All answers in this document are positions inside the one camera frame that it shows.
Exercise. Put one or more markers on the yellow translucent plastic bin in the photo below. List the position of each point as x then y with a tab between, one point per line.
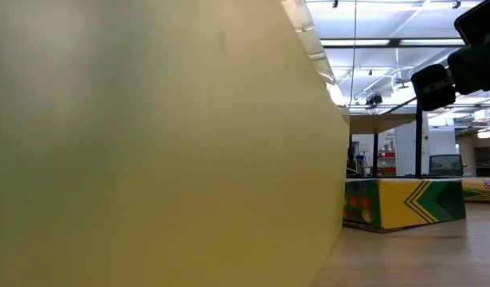
149	159

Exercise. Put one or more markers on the dark computer monitor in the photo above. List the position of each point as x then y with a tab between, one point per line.
445	165

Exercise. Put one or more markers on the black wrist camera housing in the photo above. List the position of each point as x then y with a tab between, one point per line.
479	22

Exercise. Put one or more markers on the red shelf unit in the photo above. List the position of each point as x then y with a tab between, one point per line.
387	170

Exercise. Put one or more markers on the small Crayola crayon box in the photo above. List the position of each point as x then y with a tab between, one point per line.
479	193

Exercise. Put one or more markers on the small lit ceiling lamp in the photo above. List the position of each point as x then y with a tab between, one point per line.
485	134

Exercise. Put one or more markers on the ceiling light panel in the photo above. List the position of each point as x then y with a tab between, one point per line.
420	42
368	42

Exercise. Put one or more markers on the wooden shelf riser black legs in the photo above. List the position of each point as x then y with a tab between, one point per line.
380	123

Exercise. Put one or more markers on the black ceiling device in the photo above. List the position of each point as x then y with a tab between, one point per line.
374	99

